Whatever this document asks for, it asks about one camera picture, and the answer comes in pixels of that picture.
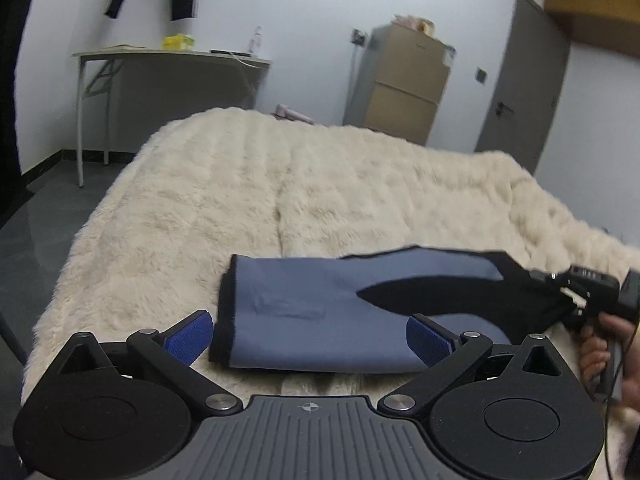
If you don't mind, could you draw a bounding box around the pile of snack packets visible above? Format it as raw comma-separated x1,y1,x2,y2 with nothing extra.
392,13,437,37

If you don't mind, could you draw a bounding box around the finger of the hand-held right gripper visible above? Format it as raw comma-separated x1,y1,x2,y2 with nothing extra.
561,291,594,320
529,265,622,307

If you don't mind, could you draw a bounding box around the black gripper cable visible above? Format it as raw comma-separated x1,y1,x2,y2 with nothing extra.
599,399,618,480

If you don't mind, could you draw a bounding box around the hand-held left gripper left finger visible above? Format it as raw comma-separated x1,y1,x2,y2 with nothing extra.
59,310,241,413

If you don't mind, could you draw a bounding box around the grey folding table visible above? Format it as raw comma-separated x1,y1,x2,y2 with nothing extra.
71,45,272,189

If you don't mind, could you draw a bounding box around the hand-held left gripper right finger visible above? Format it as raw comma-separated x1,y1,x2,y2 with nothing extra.
377,313,562,413

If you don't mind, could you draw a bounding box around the wooden cabinet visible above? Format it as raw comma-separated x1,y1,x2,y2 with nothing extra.
544,0,640,57

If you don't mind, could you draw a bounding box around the grey door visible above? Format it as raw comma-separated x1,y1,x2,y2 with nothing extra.
474,0,572,177

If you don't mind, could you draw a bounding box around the person's right hand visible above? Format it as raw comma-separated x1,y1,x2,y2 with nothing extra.
579,311,640,406

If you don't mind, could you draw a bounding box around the grey fridge power cable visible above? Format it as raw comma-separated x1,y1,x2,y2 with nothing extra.
346,44,359,112

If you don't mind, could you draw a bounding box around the white hair dryer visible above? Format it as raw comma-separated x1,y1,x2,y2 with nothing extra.
274,103,317,126

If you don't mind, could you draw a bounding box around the gold fridge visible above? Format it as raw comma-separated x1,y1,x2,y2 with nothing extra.
342,23,456,147

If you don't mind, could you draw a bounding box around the black and blue garment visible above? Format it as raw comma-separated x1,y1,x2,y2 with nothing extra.
208,245,577,376

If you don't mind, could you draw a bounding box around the cream fluffy blanket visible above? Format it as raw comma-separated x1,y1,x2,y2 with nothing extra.
22,106,640,480

